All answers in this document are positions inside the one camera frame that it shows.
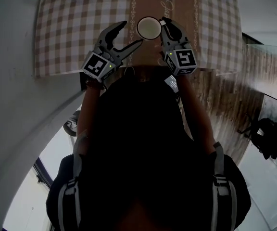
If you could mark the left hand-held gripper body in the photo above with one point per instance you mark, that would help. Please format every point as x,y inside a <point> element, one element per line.
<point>97,65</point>

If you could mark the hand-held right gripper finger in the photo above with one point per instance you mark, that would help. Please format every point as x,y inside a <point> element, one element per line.
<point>165,34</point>
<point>178,32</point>

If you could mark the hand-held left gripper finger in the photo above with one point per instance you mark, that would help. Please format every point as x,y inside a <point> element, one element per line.
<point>107,36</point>
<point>126,50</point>

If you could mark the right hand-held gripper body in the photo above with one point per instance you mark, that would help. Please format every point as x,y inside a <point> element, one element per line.
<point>183,59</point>

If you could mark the white cup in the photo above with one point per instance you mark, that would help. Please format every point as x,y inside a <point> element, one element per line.
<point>148,28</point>

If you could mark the person's right forearm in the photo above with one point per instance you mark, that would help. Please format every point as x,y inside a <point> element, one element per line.
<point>196,109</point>

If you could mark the person's left forearm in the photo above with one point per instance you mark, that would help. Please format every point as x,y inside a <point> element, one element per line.
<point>89,105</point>

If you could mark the black labelled device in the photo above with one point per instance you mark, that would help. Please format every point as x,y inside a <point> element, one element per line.
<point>172,83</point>

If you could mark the brown checkered tablecloth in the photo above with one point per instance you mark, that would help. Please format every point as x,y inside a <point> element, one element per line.
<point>76,32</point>

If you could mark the person's grey shoe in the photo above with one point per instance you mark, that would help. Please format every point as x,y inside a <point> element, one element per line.
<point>71,124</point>

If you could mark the person's black top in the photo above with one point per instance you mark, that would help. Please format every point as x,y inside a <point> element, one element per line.
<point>138,141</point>

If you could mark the black bag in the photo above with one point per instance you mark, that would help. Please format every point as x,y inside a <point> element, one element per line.
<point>268,136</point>

